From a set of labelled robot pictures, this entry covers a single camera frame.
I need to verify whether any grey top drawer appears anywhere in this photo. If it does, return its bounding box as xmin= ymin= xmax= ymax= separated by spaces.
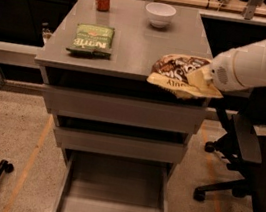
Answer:
xmin=43 ymin=85 xmax=206 ymax=134

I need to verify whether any grey drawer cabinet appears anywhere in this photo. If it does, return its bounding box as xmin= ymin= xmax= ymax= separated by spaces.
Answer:
xmin=35 ymin=0 xmax=209 ymax=174

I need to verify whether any black office chair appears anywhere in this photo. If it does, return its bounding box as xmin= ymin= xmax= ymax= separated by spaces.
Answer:
xmin=193 ymin=87 xmax=266 ymax=212

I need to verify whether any grey open bottom drawer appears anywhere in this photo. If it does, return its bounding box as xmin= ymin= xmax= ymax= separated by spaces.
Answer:
xmin=51 ymin=151 xmax=168 ymax=212

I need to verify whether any grey middle drawer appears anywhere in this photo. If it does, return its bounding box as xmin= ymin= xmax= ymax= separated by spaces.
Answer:
xmin=54 ymin=127 xmax=187 ymax=164

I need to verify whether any brown sea salt chip bag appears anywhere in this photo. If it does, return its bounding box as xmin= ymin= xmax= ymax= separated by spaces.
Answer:
xmin=146 ymin=54 xmax=210 ymax=100

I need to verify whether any green chip bag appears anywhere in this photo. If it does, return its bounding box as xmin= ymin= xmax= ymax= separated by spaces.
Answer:
xmin=67 ymin=23 xmax=115 ymax=58

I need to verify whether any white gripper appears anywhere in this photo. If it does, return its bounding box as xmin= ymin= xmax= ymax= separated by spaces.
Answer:
xmin=187 ymin=48 xmax=245 ymax=99

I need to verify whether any white ceramic bowl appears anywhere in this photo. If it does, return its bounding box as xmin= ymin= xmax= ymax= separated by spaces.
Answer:
xmin=145 ymin=2 xmax=176 ymax=28

